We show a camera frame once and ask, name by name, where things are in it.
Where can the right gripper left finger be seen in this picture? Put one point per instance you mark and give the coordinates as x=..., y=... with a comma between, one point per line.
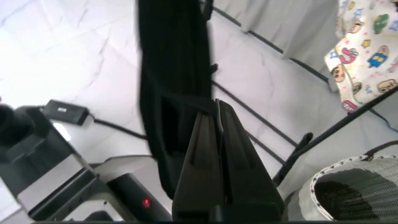
x=199, y=186

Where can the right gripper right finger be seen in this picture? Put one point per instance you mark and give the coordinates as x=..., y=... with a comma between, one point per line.
x=248, y=186

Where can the black garment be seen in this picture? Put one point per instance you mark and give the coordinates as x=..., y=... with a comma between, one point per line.
x=174, y=46

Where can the cream printed garment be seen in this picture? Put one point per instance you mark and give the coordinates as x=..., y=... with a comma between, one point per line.
x=367, y=46

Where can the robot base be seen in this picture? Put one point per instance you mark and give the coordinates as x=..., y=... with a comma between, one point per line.
x=46, y=180

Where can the white laundry basket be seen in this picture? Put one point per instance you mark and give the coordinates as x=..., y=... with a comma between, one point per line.
x=357, y=186

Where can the black clothes rack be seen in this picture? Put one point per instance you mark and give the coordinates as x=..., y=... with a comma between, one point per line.
x=342, y=123

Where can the black power adapter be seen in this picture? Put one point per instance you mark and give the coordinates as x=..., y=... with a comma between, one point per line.
x=65, y=112

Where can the white curtain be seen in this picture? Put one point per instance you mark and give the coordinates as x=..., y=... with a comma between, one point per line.
x=280, y=25

